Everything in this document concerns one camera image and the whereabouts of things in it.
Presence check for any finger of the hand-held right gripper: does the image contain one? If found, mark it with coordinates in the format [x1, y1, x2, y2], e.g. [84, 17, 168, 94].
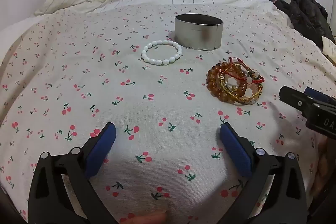
[304, 87, 336, 106]
[279, 86, 319, 119]

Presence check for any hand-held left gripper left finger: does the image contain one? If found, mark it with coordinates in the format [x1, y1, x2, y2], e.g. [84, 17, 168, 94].
[28, 122, 120, 224]

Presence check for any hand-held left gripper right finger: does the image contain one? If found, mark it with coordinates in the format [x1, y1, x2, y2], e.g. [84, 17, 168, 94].
[218, 122, 307, 224]

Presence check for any red string bracelet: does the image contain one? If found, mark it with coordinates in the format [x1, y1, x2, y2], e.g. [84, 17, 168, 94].
[222, 57, 265, 86]

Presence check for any gold chain bracelet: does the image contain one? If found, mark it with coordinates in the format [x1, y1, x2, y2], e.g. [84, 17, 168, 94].
[220, 76, 263, 106]

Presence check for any pale pink bead bracelet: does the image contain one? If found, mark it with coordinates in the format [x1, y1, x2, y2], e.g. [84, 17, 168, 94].
[243, 70, 263, 98]

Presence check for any amber bead bracelet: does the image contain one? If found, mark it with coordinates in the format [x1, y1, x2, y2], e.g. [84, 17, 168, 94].
[206, 61, 249, 104]

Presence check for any white bead bracelet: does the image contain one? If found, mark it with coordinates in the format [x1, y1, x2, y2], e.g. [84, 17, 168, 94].
[141, 40, 182, 66]

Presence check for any round metal tin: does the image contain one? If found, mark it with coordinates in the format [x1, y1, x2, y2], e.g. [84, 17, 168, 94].
[174, 13, 224, 51]

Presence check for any person's right hand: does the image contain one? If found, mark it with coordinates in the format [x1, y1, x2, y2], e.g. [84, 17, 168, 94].
[314, 139, 332, 197]

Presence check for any person's left hand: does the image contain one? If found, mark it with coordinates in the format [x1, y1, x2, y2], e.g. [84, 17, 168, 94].
[123, 210, 168, 224]

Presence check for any white paper bag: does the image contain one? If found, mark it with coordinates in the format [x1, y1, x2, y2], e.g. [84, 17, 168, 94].
[321, 35, 336, 67]

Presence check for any cherry print bedsheet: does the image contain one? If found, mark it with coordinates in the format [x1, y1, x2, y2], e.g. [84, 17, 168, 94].
[0, 3, 336, 224]

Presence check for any black jacket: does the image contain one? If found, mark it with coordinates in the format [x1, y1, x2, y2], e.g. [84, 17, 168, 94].
[274, 0, 335, 49]

